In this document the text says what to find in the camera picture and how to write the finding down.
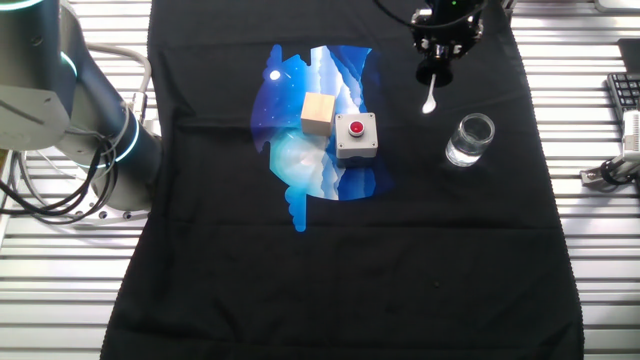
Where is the clear glass jar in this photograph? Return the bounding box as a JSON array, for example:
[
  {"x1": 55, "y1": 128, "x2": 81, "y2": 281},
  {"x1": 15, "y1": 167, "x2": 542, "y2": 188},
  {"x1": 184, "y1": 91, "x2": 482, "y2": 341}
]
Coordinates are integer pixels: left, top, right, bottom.
[{"x1": 444, "y1": 112, "x2": 497, "y2": 168}]

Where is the wooden cube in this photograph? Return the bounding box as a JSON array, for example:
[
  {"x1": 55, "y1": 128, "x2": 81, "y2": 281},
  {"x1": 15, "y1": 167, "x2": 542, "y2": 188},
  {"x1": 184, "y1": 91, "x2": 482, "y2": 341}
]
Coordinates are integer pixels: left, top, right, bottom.
[{"x1": 299, "y1": 92, "x2": 337, "y2": 137}]

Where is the thick grey base cable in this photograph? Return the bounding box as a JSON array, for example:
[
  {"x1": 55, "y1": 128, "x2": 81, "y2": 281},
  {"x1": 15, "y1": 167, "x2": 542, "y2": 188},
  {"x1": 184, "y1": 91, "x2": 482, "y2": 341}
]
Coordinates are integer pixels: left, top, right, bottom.
[{"x1": 84, "y1": 42, "x2": 154, "y2": 126}]

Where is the black keyboard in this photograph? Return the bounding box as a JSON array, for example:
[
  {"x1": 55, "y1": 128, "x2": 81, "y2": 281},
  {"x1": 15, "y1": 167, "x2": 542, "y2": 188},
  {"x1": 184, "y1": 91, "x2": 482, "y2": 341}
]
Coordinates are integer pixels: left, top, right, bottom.
[{"x1": 606, "y1": 72, "x2": 640, "y2": 122}]

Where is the black looped camera cable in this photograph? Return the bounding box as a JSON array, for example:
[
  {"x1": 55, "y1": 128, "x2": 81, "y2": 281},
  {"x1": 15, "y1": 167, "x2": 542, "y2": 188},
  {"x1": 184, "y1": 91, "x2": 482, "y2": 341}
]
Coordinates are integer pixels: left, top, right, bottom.
[{"x1": 599, "y1": 158, "x2": 627, "y2": 187}]

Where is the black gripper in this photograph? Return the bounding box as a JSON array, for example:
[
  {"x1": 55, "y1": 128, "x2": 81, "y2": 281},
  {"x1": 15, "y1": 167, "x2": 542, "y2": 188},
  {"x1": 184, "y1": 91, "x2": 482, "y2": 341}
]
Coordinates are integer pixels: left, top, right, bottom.
[{"x1": 410, "y1": 0, "x2": 485, "y2": 59}]

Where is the black cloth with blue print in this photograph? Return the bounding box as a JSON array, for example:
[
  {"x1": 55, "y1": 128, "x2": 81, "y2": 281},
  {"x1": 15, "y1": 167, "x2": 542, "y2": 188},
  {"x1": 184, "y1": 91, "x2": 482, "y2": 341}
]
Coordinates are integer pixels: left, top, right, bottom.
[{"x1": 99, "y1": 0, "x2": 586, "y2": 360}]

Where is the black base cable bundle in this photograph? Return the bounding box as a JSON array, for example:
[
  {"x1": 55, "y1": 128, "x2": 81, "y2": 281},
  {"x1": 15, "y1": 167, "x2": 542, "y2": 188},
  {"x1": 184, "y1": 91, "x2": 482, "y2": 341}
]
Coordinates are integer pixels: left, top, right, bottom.
[{"x1": 0, "y1": 134, "x2": 121, "y2": 226}]

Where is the small silver exterior camera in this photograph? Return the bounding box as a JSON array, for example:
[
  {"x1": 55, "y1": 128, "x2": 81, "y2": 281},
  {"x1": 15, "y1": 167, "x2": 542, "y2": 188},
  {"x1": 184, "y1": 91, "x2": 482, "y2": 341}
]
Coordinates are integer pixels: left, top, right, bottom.
[{"x1": 621, "y1": 109, "x2": 640, "y2": 154}]

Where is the aluminium camera bracket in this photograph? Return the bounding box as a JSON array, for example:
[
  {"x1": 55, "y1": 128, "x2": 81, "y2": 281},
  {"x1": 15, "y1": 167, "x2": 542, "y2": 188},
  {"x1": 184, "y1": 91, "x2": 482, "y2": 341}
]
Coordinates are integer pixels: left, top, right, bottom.
[{"x1": 579, "y1": 149, "x2": 640, "y2": 190}]

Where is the grey box with red button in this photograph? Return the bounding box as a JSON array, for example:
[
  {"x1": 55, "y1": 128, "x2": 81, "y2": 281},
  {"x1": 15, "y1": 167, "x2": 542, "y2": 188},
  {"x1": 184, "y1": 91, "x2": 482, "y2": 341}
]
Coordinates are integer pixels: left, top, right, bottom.
[{"x1": 333, "y1": 112, "x2": 380, "y2": 160}]

